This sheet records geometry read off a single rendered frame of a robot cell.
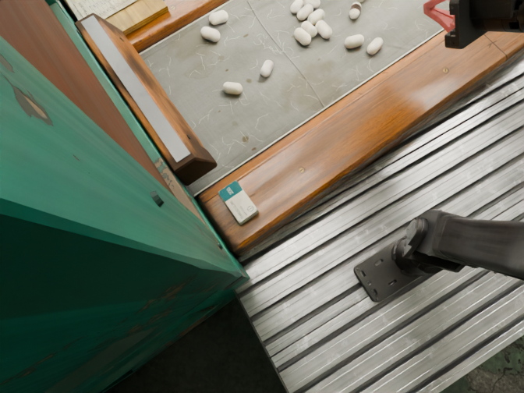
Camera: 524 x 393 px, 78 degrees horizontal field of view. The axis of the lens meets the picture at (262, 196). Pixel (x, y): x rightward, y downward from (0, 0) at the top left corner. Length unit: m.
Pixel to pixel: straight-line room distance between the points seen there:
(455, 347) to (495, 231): 0.31
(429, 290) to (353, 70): 0.41
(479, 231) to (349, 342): 0.30
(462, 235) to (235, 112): 0.40
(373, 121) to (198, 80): 0.32
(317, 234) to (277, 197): 0.13
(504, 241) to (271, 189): 0.30
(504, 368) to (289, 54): 1.28
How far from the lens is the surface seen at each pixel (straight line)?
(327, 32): 0.68
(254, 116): 0.60
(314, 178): 0.53
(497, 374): 1.52
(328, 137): 0.56
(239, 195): 0.50
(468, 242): 0.44
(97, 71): 0.54
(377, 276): 0.61
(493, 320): 0.71
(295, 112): 0.60
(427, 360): 0.66
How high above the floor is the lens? 1.26
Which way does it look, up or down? 75 degrees down
